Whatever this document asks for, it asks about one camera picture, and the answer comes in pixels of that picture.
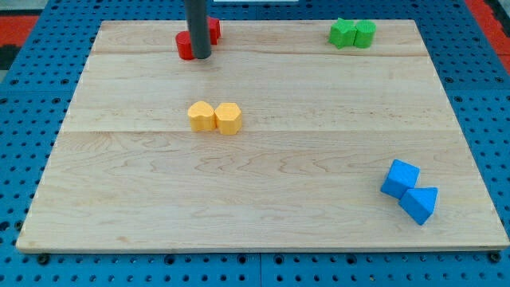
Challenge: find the red circle block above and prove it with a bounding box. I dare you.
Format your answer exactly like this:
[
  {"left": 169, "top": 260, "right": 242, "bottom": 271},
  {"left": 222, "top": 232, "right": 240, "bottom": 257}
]
[{"left": 175, "top": 30, "right": 194, "bottom": 61}]

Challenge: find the green circle block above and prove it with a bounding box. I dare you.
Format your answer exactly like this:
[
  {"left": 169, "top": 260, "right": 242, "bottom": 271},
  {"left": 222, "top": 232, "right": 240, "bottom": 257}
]
[{"left": 354, "top": 20, "right": 377, "bottom": 49}]

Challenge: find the light wooden board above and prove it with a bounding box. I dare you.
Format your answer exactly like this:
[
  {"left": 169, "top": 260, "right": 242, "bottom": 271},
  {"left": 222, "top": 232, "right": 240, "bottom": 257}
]
[{"left": 17, "top": 20, "right": 509, "bottom": 254}]

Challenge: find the yellow hexagon block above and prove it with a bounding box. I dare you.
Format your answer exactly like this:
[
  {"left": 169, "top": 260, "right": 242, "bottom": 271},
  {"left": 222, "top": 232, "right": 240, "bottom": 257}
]
[{"left": 214, "top": 103, "right": 242, "bottom": 136}]

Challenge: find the yellow heart block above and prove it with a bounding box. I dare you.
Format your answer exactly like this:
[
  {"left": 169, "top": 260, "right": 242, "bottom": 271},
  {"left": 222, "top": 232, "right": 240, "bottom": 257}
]
[{"left": 187, "top": 100, "right": 216, "bottom": 132}]

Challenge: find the red block behind rod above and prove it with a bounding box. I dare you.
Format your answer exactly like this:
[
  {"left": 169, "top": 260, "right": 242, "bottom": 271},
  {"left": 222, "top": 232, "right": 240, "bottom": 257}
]
[{"left": 207, "top": 16, "right": 222, "bottom": 45}]

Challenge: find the green star block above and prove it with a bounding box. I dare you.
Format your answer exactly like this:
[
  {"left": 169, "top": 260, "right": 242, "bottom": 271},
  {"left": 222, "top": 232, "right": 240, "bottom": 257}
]
[{"left": 328, "top": 18, "right": 357, "bottom": 49}]

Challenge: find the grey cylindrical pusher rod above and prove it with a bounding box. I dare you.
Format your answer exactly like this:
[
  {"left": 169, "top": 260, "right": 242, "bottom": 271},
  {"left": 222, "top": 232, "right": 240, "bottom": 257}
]
[{"left": 183, "top": 0, "right": 211, "bottom": 59}]

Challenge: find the blue cube block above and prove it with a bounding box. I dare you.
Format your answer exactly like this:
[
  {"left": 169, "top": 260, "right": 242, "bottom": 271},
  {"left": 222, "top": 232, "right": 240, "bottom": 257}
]
[{"left": 380, "top": 159, "right": 420, "bottom": 199}]

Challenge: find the blue triangle block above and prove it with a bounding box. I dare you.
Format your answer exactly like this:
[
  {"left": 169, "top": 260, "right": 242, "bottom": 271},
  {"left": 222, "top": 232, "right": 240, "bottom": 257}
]
[{"left": 398, "top": 187, "right": 439, "bottom": 226}]

